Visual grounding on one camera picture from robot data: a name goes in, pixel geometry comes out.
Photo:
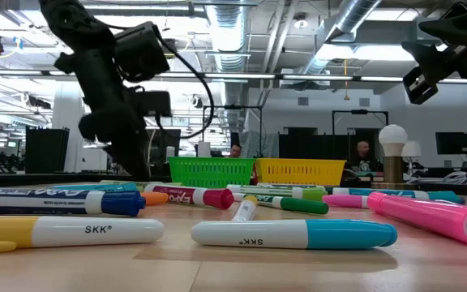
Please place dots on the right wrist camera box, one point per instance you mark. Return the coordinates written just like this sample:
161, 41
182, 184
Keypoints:
420, 87

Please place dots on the pink highlighter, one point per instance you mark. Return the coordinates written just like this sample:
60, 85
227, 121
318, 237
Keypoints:
420, 215

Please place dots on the ceiling light tube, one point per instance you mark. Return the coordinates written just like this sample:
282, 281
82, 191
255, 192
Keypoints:
460, 81
379, 78
61, 73
185, 75
6, 72
239, 76
316, 77

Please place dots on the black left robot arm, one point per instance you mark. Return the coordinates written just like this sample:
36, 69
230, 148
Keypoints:
75, 20

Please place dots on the yellow-capped SKK marker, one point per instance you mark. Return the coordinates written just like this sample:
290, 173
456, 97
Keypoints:
95, 231

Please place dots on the small orange-capped marker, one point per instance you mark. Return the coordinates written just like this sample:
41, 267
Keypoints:
154, 198

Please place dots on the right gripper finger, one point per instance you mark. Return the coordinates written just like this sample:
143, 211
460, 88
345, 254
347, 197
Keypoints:
432, 57
450, 26

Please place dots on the person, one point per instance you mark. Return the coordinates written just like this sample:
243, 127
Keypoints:
235, 151
363, 156

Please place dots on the black cabinet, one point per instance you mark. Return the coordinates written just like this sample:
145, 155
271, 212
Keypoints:
47, 150

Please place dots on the red Expo marker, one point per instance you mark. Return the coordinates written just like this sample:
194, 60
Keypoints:
201, 195

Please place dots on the small yellow-capped marker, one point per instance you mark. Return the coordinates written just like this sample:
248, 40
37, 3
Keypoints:
246, 207

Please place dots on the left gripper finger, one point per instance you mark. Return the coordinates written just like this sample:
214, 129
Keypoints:
132, 162

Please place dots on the cyan highlighter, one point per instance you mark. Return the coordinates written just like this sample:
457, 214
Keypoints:
95, 187

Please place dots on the light green Expo marker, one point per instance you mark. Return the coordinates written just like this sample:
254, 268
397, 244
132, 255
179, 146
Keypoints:
282, 190

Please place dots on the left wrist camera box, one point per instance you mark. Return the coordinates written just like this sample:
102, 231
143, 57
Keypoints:
142, 52

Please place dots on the small white shade lamp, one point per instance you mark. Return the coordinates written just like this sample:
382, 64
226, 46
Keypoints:
412, 149

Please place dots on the blue Expo marker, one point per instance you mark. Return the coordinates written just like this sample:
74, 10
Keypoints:
35, 202

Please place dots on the black partition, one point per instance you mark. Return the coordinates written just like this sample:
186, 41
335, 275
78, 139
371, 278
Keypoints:
314, 146

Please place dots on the silver ventilation duct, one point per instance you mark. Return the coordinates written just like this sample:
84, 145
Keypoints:
239, 36
343, 20

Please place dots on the cyan-capped SKK marker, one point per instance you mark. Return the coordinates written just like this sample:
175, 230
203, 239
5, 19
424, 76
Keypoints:
258, 233

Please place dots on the globe bulb lamp wooden base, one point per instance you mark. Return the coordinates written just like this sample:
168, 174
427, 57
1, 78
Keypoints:
392, 138

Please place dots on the small pink-capped marker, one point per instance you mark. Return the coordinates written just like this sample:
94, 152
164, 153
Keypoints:
345, 201

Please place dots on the teal Expo marker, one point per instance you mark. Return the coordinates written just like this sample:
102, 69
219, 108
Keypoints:
399, 194

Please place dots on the black computer monitor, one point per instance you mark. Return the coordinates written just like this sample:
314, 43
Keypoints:
452, 142
168, 140

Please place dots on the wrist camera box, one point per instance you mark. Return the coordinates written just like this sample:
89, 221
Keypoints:
420, 87
142, 52

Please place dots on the white cup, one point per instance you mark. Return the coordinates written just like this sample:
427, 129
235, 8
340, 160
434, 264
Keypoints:
170, 152

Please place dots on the black metal frame stand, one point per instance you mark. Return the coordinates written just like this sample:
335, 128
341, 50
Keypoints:
359, 111

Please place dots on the green plastic basket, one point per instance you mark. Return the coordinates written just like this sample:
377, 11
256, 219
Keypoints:
211, 172

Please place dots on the dark green Expo marker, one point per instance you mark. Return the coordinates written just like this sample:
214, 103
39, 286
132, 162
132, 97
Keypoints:
290, 184
298, 204

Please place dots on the yellow plastic basket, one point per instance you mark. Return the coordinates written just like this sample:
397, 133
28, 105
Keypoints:
300, 172

